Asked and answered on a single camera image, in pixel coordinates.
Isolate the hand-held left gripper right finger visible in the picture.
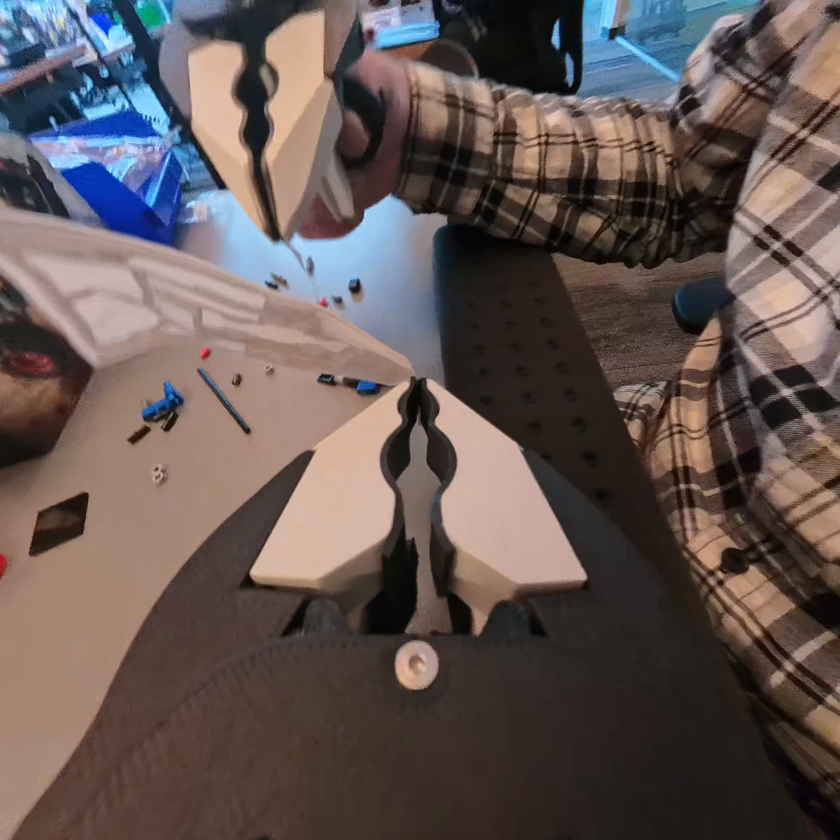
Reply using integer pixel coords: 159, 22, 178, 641
419, 377, 588, 635

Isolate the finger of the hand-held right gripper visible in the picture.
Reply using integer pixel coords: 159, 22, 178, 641
261, 0, 361, 240
187, 26, 284, 242

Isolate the person's right forearm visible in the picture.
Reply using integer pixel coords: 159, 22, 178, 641
394, 13, 785, 270

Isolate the black square tile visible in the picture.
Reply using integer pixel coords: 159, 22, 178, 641
29, 492, 90, 558

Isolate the blue storage bin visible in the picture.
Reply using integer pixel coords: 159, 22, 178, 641
29, 110, 186, 247

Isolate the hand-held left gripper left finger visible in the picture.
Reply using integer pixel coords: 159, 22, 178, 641
251, 377, 421, 632

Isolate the black toy axle rod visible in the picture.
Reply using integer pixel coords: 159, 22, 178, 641
196, 367, 252, 436

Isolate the black perforated panel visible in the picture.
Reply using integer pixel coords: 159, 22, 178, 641
433, 223, 706, 631

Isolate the person's plaid shirt torso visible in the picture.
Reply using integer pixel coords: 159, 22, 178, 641
613, 0, 840, 811

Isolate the black chair armrest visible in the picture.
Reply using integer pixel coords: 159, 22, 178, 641
672, 279, 736, 336

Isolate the blue toy connector piece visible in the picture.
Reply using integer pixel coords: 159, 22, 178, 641
141, 381, 185, 423

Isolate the grey desk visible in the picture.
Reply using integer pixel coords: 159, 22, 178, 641
0, 190, 454, 840

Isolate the person's right hand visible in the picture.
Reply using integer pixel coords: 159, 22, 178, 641
295, 49, 416, 240

